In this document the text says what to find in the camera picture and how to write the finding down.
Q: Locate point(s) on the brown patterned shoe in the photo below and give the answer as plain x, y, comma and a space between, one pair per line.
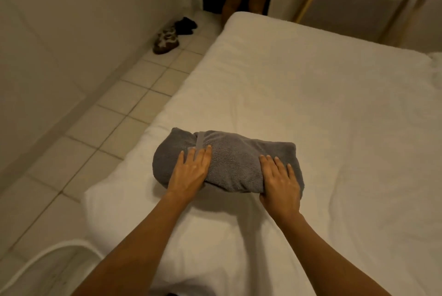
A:
166, 41

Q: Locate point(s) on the person's left little finger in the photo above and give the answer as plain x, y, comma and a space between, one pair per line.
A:
180, 163

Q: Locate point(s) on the person's right hand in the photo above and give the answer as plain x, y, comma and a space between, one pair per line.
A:
280, 187

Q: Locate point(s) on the person's right thumb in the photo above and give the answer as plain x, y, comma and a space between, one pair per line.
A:
262, 197

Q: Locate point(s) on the person's right middle finger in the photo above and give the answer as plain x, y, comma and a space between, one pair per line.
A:
271, 167

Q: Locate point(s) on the black shoe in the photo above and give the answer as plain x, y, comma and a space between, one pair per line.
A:
185, 25

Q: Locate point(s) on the person's right forearm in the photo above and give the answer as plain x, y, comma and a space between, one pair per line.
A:
328, 261

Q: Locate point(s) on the person's right little finger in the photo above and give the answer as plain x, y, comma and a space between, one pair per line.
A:
291, 175

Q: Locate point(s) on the white bed mattress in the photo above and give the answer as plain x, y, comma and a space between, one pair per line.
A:
310, 106

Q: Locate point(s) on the person's left hand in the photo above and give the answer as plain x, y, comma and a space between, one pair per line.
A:
188, 176

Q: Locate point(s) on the person's left middle finger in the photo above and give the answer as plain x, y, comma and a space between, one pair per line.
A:
200, 157

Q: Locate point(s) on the person's left forearm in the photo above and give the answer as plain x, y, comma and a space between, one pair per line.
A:
145, 247

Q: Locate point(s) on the grey towel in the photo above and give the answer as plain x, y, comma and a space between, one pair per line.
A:
234, 164

